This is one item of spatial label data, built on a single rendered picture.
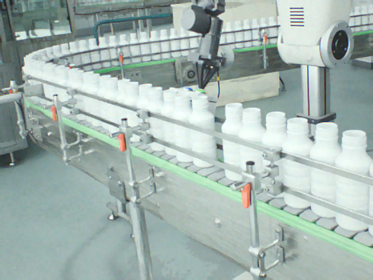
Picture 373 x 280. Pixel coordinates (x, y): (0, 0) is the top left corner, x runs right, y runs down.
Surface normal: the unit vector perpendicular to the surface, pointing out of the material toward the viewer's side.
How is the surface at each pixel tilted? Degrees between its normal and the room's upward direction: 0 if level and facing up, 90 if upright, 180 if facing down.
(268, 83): 88
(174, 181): 90
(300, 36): 90
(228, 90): 88
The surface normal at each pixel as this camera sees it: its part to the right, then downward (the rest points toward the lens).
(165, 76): 0.37, 0.23
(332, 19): 0.64, 0.34
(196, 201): -0.77, 0.24
